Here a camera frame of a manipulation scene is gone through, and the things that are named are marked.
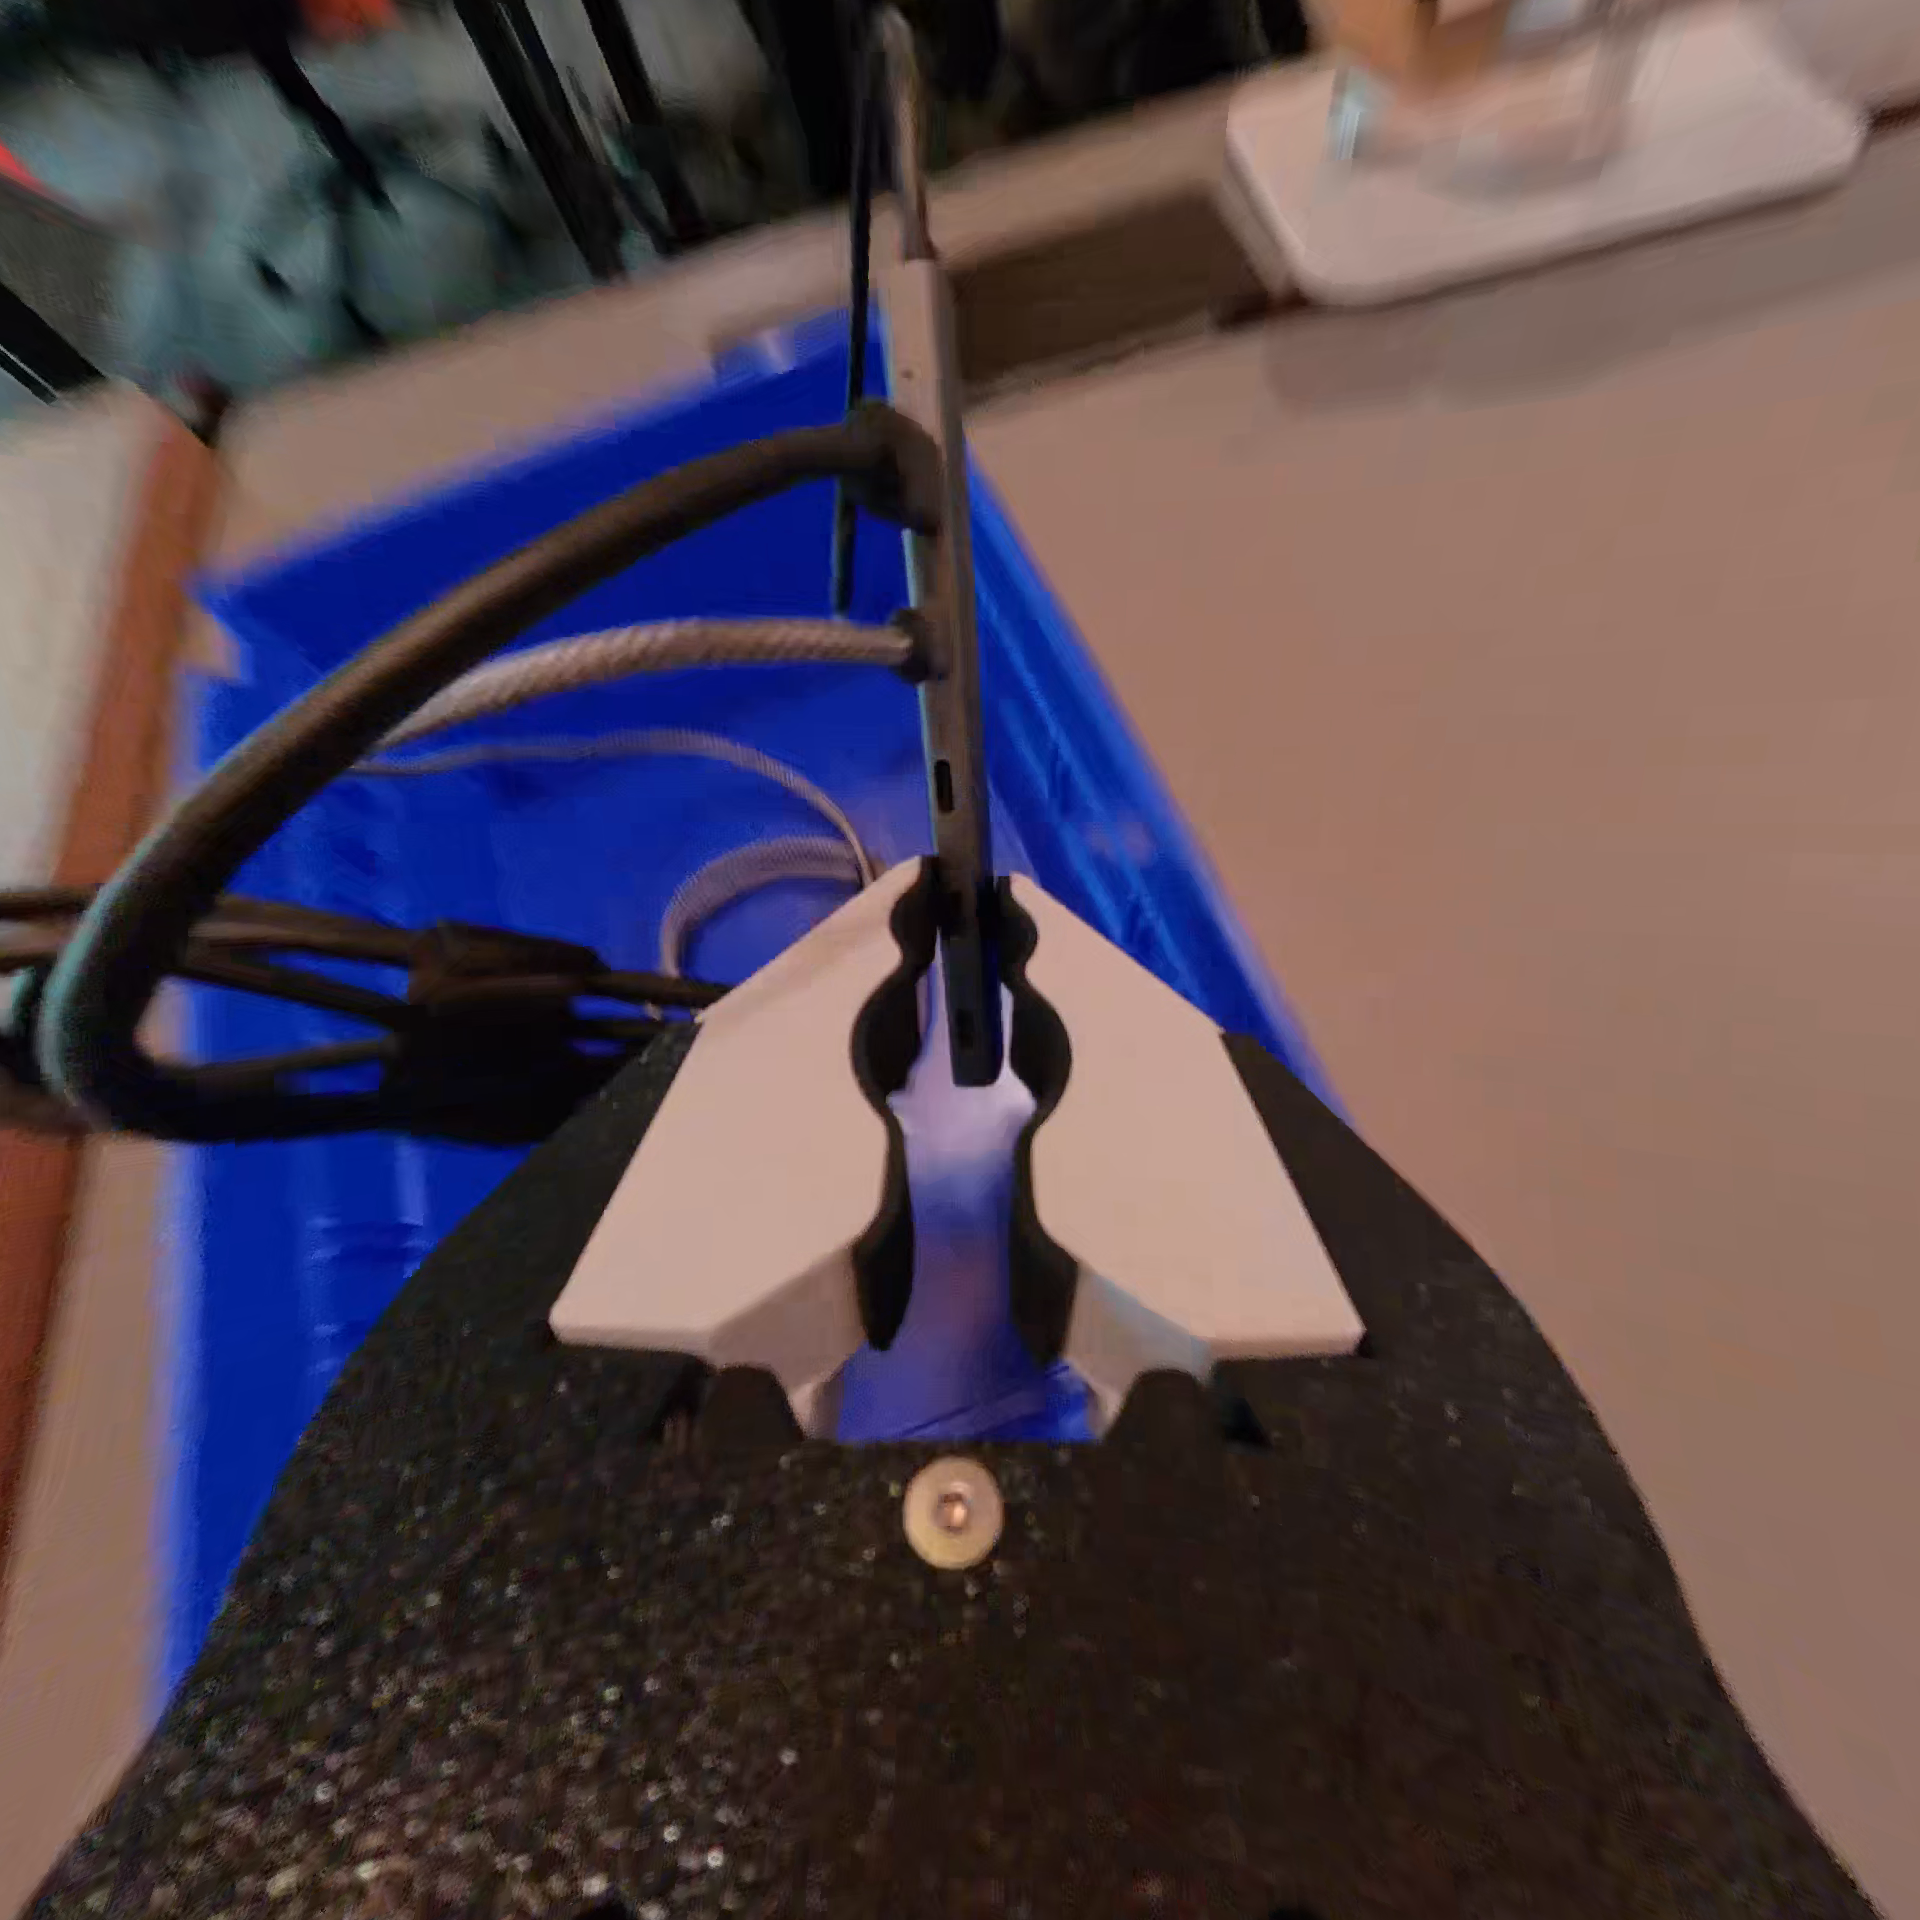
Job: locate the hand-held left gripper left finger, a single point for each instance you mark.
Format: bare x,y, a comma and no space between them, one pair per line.
735,1184

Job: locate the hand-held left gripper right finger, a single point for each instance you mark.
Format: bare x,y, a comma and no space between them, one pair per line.
1185,1201

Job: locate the wooden document stand white base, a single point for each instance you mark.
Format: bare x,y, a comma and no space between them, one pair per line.
1500,225

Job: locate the blue plastic bin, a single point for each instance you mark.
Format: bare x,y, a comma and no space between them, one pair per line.
301,1351

